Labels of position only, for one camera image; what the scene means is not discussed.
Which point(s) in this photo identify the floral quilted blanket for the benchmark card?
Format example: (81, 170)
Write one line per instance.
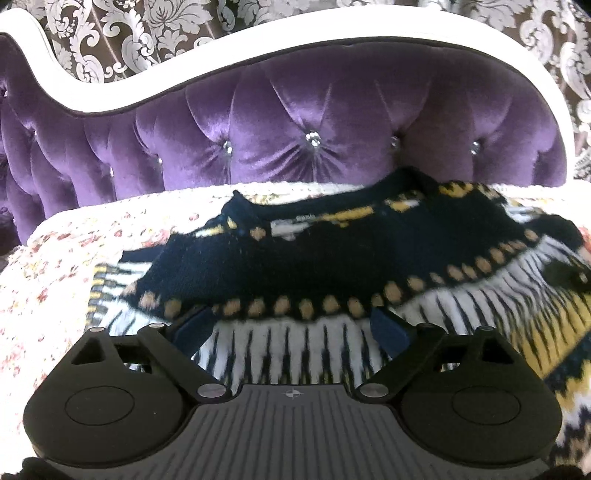
(55, 277)

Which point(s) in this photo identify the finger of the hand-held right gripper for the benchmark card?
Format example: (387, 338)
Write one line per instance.
(572, 276)

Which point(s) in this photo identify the navy yellow patterned knit sweater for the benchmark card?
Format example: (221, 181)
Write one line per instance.
(351, 258)

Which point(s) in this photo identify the purple tufted sofa white frame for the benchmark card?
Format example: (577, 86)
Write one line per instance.
(286, 110)

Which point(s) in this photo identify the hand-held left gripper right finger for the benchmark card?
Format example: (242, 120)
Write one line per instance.
(388, 330)

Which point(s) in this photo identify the brown silver damask curtain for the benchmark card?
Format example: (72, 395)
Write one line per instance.
(152, 27)

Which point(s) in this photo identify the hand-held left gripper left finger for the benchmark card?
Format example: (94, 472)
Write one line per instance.
(196, 324)

